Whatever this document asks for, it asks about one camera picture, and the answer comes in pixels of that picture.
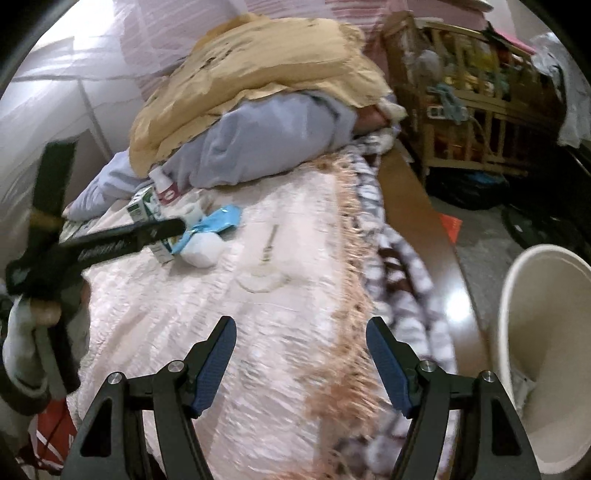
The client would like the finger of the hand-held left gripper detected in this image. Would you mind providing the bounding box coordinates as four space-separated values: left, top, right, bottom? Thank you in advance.
92 218 185 260

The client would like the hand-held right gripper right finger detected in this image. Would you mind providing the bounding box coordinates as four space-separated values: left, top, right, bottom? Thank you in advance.
366 316 543 480

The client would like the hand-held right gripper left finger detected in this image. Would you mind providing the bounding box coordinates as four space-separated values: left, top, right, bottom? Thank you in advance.
65 316 238 480

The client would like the cream plastic waste bin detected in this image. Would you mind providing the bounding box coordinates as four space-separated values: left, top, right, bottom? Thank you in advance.
498 244 591 476

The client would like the person's left forearm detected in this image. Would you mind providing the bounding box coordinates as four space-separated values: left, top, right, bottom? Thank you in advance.
0 364 51 418

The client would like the person's left hand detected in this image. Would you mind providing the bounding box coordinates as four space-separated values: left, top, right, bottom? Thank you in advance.
2 281 90 393

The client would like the white bottle with red label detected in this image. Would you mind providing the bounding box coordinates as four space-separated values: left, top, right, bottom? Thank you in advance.
148 167 181 205

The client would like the crumpled white tissue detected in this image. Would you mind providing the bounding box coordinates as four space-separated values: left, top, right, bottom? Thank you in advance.
180 198 204 222

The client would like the pink fringed bedspread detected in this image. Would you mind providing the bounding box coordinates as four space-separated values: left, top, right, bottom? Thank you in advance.
65 154 402 480

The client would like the light blue plastic wrapper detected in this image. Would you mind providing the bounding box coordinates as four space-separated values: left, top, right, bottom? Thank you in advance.
173 205 243 254

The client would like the brown white patterned blanket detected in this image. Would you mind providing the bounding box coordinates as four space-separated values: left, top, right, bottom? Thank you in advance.
332 129 462 480

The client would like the small beige stick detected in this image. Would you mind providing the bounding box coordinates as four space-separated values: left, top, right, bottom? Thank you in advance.
262 225 280 264

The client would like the pink mosquito net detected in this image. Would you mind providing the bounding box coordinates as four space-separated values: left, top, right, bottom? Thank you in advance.
0 0 389 153

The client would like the lavender blanket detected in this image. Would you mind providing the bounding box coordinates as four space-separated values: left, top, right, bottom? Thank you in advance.
62 90 358 217

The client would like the orange paper scrap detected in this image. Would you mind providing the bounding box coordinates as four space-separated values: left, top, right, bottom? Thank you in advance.
438 213 463 243

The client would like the red white bag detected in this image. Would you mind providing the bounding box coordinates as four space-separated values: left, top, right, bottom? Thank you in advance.
28 399 79 476

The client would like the black plastic bag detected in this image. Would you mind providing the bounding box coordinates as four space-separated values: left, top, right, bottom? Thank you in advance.
427 171 509 210

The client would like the yellow quilt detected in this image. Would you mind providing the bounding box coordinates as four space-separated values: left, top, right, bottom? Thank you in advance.
129 14 393 178

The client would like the wooden crib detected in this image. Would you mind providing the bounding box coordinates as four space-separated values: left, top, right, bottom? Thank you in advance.
383 11 568 176

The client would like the white plastic bag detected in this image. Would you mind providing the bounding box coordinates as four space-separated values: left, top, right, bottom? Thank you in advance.
531 33 591 148

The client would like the brown wooden bed frame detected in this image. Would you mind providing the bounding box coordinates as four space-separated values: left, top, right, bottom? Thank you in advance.
383 141 502 370

